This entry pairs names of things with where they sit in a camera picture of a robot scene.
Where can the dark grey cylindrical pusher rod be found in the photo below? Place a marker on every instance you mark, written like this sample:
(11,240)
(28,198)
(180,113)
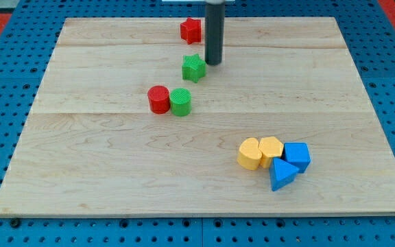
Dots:
(214,31)

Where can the green star block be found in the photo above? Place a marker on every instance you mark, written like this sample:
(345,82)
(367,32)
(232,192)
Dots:
(193,68)

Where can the red star block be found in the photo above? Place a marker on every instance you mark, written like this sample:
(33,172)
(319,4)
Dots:
(191,30)

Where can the green cylinder block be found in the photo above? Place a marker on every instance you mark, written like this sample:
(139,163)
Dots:
(180,102)

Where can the red cylinder block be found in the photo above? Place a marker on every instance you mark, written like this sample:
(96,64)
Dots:
(158,97)

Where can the light wooden board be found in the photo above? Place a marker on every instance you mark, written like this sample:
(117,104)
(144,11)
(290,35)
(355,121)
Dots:
(91,146)

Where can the yellow hexagon block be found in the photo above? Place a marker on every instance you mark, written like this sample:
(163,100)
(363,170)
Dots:
(271,147)

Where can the yellow heart block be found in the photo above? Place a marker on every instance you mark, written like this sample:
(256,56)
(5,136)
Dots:
(249,155)

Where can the blue cube block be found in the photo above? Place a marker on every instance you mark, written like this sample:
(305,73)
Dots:
(297,154)

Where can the blue triangle block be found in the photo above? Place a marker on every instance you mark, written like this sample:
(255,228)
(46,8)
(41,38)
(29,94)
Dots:
(282,173)

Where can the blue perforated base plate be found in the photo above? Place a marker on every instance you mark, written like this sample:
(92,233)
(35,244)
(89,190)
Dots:
(26,45)

